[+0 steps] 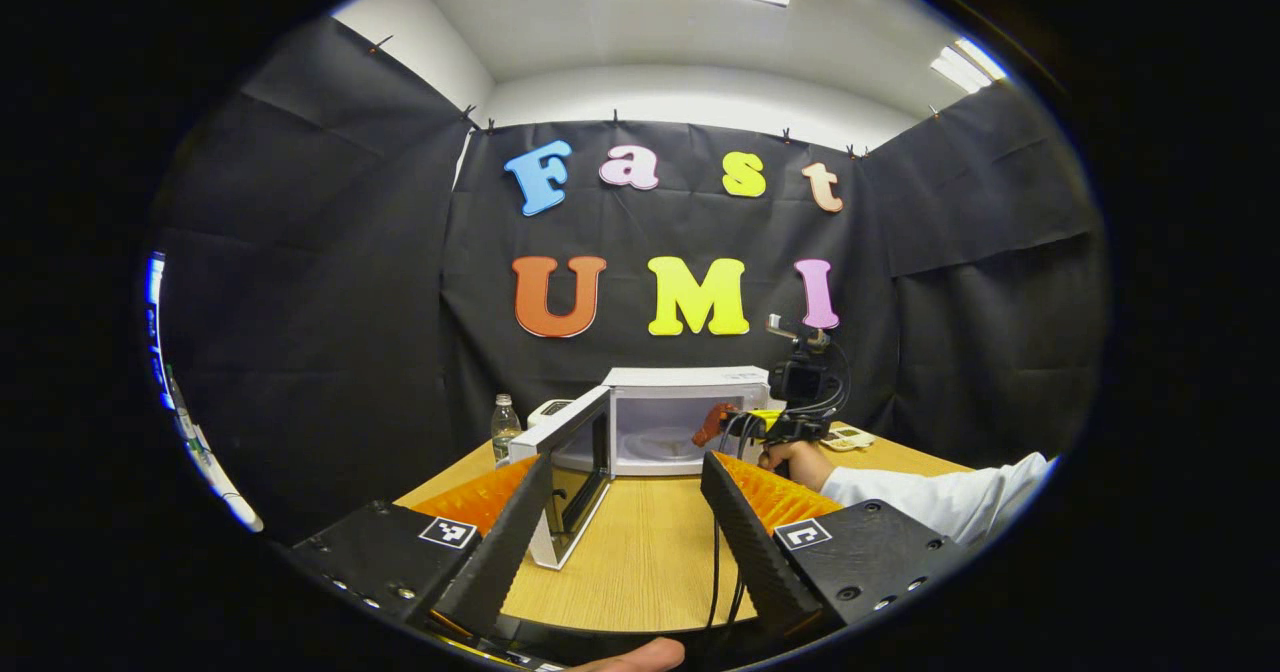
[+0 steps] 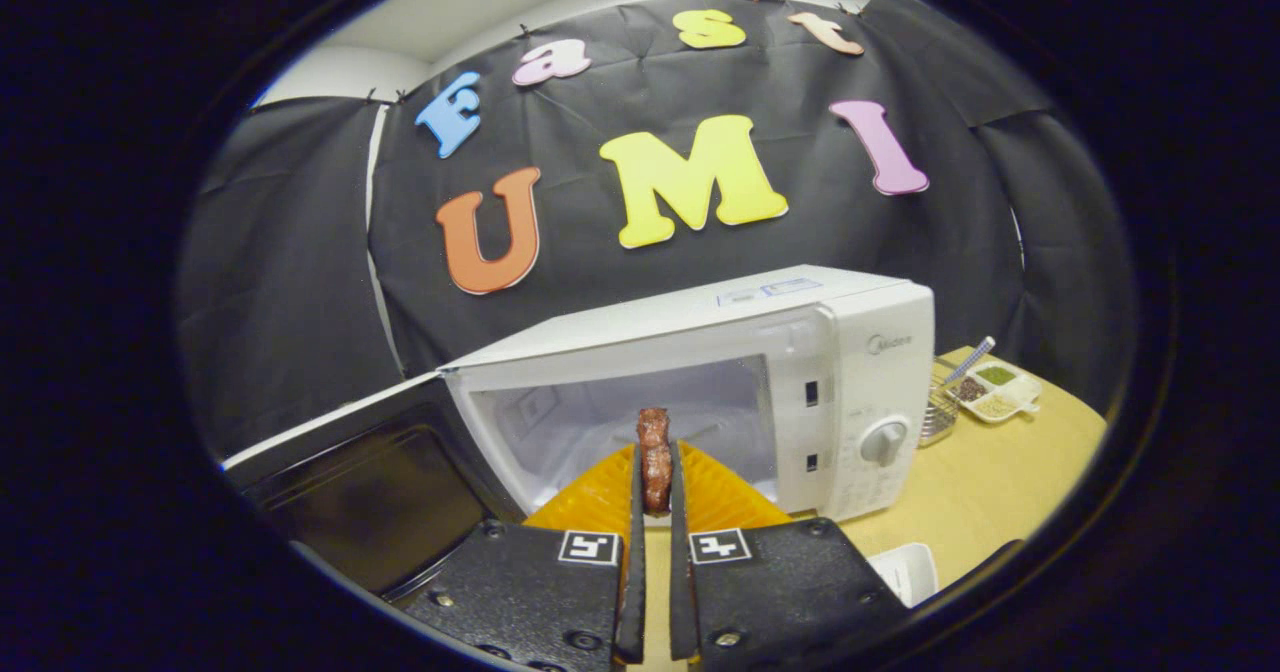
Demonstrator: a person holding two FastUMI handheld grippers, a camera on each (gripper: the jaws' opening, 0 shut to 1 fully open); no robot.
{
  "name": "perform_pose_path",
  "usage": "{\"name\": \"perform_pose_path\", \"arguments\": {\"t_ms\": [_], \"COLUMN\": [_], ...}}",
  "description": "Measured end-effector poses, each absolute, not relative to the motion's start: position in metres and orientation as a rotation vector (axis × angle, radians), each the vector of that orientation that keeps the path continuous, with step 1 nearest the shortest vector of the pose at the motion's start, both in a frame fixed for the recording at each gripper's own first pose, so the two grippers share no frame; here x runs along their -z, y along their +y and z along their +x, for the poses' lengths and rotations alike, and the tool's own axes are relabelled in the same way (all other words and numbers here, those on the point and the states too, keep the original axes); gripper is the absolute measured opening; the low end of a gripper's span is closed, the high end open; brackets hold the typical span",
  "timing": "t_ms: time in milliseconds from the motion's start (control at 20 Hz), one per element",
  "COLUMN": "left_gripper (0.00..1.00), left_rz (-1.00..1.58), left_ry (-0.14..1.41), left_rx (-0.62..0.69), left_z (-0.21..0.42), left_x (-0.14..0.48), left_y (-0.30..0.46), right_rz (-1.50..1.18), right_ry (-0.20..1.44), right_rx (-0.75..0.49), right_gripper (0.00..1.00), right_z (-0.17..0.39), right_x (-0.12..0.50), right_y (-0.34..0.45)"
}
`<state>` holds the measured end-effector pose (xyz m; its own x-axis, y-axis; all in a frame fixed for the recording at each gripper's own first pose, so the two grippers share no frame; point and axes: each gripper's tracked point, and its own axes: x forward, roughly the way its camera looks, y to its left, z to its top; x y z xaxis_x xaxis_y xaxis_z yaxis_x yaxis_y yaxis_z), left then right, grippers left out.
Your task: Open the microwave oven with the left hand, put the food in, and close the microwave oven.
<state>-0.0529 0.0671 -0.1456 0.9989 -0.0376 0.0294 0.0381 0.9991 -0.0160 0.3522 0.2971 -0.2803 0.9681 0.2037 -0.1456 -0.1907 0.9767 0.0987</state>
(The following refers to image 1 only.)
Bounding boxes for clear plastic water bottle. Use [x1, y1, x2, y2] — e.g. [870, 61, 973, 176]
[490, 394, 524, 468]

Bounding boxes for black backdrop cloth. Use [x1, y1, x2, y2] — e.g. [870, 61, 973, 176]
[145, 17, 1111, 545]

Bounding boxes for white microwave oven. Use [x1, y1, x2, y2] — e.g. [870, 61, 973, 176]
[508, 366, 777, 571]

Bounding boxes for brown fried chicken leg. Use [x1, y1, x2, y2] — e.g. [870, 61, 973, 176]
[692, 402, 740, 448]

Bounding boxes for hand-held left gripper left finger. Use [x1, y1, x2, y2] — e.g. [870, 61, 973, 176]
[290, 452, 556, 638]

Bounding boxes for small ceiling light panel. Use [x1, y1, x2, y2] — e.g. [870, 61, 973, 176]
[929, 37, 1009, 94]

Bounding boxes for row of cloth clips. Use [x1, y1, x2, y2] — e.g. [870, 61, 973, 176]
[368, 34, 943, 160]

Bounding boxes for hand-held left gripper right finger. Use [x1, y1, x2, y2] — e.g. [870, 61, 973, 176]
[700, 450, 976, 643]

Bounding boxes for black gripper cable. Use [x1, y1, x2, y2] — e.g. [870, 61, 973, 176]
[704, 410, 753, 635]

